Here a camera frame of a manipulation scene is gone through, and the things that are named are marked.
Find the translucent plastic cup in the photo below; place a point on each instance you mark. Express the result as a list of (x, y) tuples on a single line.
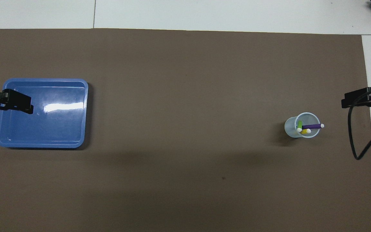
[(290, 129)]

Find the green pen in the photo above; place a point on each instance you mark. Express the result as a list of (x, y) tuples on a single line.
[(299, 124)]

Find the purple pen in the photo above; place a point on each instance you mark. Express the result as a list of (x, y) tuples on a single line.
[(312, 126)]

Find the brown table mat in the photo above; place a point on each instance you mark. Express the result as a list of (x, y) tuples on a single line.
[(185, 96)]

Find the yellow pen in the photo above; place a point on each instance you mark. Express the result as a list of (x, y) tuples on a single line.
[(305, 131)]

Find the blue plastic tray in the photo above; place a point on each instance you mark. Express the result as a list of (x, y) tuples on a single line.
[(60, 129)]

